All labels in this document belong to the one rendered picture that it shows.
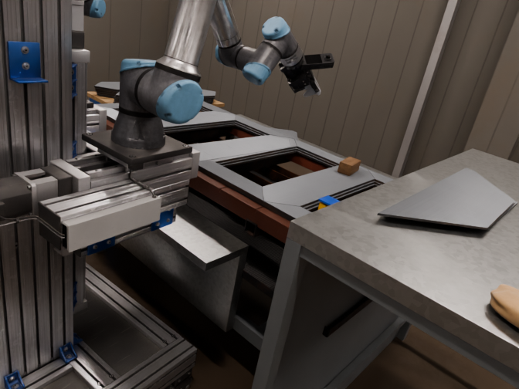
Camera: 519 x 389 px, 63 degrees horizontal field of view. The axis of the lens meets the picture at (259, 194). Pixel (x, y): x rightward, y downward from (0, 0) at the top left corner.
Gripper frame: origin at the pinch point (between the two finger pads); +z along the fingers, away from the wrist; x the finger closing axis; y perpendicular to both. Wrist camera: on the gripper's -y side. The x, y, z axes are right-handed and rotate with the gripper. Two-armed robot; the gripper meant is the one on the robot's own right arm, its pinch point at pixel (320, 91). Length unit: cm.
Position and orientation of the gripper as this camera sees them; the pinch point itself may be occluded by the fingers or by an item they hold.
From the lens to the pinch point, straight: 157.5
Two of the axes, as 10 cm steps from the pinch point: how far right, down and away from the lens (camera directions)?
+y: -8.7, 3.8, 3.1
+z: 4.5, 3.8, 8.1
